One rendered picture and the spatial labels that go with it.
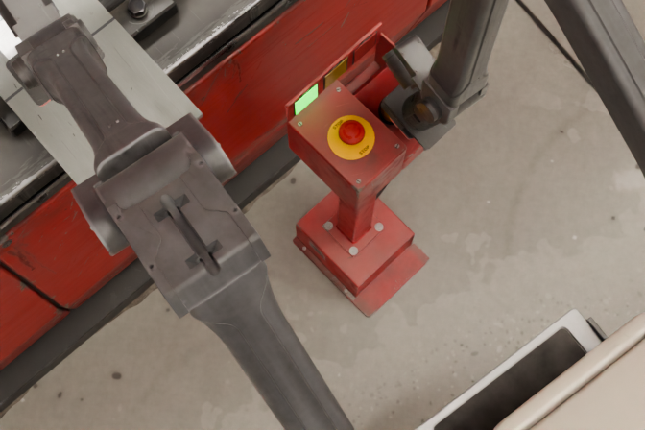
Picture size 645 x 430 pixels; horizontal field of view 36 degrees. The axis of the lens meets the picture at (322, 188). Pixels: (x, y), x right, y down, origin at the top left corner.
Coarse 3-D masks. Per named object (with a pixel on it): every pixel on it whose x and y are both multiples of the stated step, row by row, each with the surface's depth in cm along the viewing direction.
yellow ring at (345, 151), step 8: (336, 120) 151; (344, 120) 151; (360, 120) 151; (336, 128) 150; (368, 128) 150; (328, 136) 150; (336, 136) 150; (368, 136) 150; (336, 144) 149; (344, 144) 149; (360, 144) 149; (368, 144) 149; (336, 152) 149; (344, 152) 149; (352, 152) 149; (360, 152) 149; (368, 152) 149
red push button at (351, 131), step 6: (348, 120) 148; (354, 120) 148; (342, 126) 147; (348, 126) 147; (354, 126) 147; (360, 126) 147; (342, 132) 147; (348, 132) 147; (354, 132) 147; (360, 132) 147; (342, 138) 147; (348, 138) 147; (354, 138) 147; (360, 138) 147; (348, 144) 147; (354, 144) 147
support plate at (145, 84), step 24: (72, 0) 132; (96, 0) 132; (96, 24) 131; (120, 48) 130; (0, 72) 129; (120, 72) 129; (144, 72) 129; (24, 96) 128; (144, 96) 128; (168, 96) 128; (24, 120) 127; (48, 120) 127; (72, 120) 127; (168, 120) 127; (48, 144) 126; (72, 144) 126; (72, 168) 125
